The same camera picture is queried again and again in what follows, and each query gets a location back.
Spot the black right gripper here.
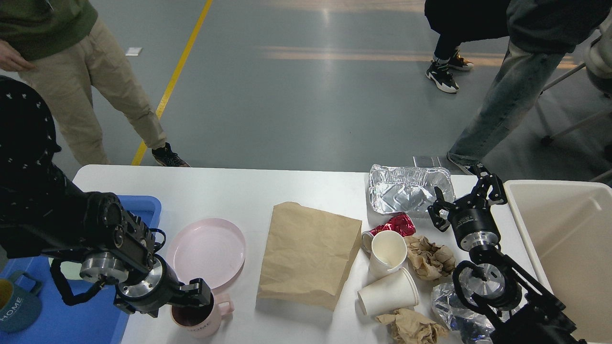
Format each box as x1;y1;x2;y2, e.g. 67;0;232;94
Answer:
427;165;507;252

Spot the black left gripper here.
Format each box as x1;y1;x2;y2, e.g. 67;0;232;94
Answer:
114;256;214;318

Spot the pink mug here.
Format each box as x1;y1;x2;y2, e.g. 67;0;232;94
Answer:
171;293;234;338

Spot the pink plate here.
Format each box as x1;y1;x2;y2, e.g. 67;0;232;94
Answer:
166;218;246;290

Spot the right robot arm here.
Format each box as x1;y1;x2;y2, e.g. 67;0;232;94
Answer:
427;165;584;344

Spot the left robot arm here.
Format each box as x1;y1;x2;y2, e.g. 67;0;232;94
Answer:
0;76;214;317

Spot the crumpled brown paper upper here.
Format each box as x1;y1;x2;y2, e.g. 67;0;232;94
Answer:
404;236;456;280

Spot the crumpled brown paper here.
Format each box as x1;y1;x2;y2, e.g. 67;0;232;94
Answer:
375;308;449;344
404;236;456;280

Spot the aluminium foil tray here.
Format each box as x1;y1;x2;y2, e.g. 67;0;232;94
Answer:
369;164;455;217

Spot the upright white paper cup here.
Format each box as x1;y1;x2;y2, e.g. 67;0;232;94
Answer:
369;230;407;279

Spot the lying white paper cup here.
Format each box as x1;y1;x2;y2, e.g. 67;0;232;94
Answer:
358;268;420;316

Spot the blue plastic tray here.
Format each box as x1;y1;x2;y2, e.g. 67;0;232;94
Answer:
0;195;162;344

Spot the chair leg with caster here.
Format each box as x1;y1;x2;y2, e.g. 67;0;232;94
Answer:
540;62;611;146

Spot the beige plastic bin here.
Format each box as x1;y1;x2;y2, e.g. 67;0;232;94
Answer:
504;180;612;344

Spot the brown paper bag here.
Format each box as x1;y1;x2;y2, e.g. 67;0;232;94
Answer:
257;202;361;311

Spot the crumpled clear plastic bag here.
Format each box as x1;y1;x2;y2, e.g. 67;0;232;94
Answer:
431;283;494;344

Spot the crumpled brown paper lower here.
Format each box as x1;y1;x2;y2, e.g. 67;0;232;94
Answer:
375;308;449;344

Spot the green plate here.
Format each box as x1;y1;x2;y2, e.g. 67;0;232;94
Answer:
60;261;82;280

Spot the teal mug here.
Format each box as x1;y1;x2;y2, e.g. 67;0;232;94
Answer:
0;270;42;333

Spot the person in black sneakers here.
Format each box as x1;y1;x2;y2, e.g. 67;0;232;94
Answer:
424;0;510;94

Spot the person in blue jeans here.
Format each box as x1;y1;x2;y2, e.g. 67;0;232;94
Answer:
447;0;611;175

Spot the person in green sweater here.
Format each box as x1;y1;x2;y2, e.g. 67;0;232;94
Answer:
0;0;188;167

